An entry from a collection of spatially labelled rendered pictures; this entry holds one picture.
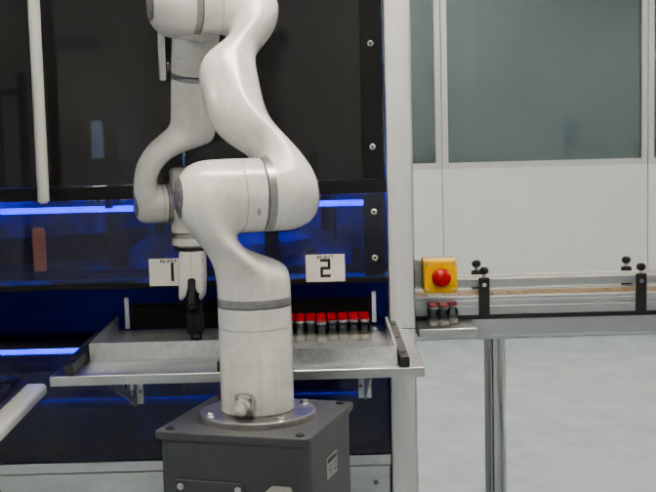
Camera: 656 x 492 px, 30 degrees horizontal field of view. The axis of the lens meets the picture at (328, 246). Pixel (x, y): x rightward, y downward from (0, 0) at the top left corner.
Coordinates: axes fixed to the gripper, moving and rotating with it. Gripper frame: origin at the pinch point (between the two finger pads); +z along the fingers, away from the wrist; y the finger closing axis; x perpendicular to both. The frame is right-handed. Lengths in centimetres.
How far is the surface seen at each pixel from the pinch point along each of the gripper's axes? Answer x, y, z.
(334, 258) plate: 28.5, -19.1, -10.1
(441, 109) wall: 99, -480, -38
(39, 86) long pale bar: -32, -12, -48
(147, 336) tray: -12.4, -18.0, 5.9
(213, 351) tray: 4.0, 6.9, 4.7
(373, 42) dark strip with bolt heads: 38, -20, -56
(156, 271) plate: -10.1, -19.1, -8.0
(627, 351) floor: 195, -425, 98
